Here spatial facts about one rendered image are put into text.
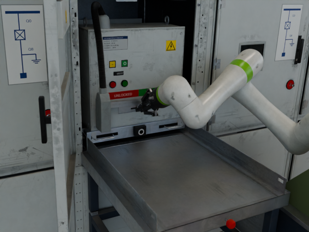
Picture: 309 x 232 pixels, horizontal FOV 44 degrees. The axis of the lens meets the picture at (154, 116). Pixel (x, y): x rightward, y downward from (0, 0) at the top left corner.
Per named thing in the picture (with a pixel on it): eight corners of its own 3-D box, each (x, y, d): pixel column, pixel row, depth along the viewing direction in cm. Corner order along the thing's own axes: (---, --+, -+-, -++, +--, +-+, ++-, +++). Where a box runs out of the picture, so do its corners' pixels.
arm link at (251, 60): (259, 72, 184) (239, 56, 185) (273, 56, 173) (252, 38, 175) (239, 93, 174) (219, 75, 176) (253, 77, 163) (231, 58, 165)
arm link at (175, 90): (183, 66, 148) (164, 81, 143) (202, 92, 150) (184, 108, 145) (166, 76, 161) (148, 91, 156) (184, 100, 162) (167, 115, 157)
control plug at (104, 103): (111, 131, 174) (111, 94, 168) (101, 133, 172) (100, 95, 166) (105, 125, 180) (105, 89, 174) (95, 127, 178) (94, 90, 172)
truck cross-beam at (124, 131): (184, 127, 205) (185, 117, 203) (87, 144, 181) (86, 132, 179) (180, 124, 209) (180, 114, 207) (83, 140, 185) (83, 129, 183)
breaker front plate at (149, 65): (180, 120, 203) (185, 28, 187) (92, 134, 181) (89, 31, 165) (179, 119, 204) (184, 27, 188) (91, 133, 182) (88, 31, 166)
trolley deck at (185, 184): (288, 205, 151) (290, 192, 149) (146, 251, 123) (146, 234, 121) (193, 142, 207) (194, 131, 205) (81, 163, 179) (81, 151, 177)
